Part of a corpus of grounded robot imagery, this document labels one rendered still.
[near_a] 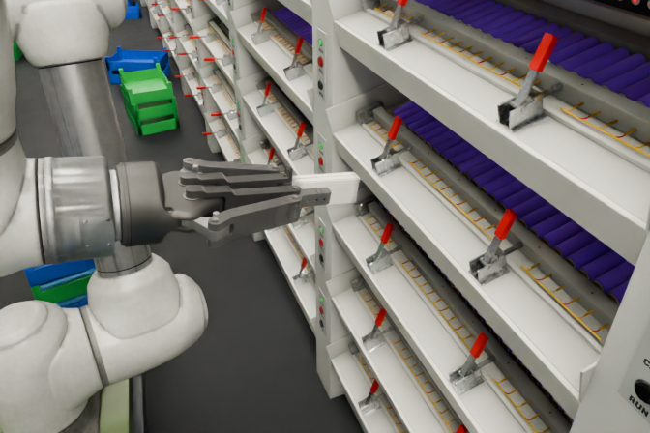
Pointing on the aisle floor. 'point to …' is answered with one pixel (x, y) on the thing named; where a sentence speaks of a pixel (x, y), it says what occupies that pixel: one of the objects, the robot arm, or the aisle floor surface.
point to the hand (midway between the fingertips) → (325, 189)
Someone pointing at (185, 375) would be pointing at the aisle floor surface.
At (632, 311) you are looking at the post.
